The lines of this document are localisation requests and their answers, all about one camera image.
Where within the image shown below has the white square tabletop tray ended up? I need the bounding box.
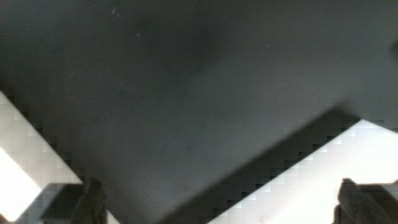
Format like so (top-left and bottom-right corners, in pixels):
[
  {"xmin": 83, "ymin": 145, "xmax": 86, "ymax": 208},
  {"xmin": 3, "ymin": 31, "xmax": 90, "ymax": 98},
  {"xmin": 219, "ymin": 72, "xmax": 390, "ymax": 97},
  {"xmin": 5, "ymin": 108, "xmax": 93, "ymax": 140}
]
[{"xmin": 207, "ymin": 120, "xmax": 398, "ymax": 224}]

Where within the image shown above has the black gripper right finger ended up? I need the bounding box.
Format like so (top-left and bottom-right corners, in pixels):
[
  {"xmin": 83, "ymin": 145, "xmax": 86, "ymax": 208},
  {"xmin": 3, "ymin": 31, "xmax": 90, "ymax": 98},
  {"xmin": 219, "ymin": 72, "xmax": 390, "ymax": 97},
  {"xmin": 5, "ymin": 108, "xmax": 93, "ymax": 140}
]
[{"xmin": 331, "ymin": 178, "xmax": 398, "ymax": 224}]

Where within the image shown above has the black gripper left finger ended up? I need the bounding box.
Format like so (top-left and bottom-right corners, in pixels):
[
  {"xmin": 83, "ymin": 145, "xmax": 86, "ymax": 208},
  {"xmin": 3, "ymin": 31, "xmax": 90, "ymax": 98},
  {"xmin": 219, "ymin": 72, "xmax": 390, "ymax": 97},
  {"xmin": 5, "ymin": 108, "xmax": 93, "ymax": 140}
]
[{"xmin": 38, "ymin": 177, "xmax": 109, "ymax": 224}]

